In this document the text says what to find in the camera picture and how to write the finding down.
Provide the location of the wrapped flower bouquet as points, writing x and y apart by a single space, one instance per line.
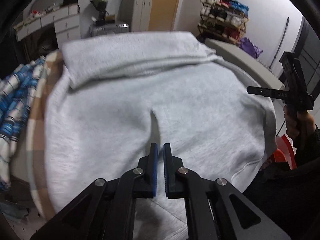
100 6

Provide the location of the grey leaning pole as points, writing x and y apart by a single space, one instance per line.
280 43

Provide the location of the white drawer desk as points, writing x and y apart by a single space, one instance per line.
65 20

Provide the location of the purple plastic bag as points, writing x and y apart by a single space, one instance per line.
247 46

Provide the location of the person's right hand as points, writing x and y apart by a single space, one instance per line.
298 123

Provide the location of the white tall suitcase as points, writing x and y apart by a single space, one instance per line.
136 13

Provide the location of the wooden door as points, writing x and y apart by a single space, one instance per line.
163 14

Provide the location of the silver hard-shell suitcase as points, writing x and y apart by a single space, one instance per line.
110 28

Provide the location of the red plastic stool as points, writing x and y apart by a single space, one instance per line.
283 154

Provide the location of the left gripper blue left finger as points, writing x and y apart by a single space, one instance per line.
147 183

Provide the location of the wooden shoe rack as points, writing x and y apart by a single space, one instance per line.
223 20

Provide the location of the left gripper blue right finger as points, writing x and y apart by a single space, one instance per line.
173 184

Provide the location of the blue white plaid shirt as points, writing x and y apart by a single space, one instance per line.
18 92

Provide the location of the light grey hoodie sweatshirt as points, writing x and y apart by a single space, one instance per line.
120 93

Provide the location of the checkered bed sheet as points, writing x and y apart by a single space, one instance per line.
35 135

